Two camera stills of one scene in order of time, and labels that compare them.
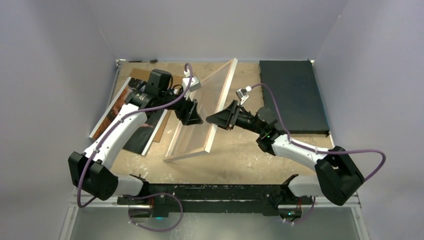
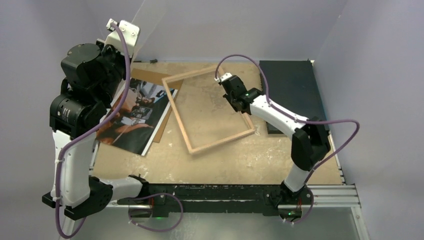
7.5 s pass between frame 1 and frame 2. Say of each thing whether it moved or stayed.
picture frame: moved
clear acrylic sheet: moved
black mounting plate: stayed
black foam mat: stayed
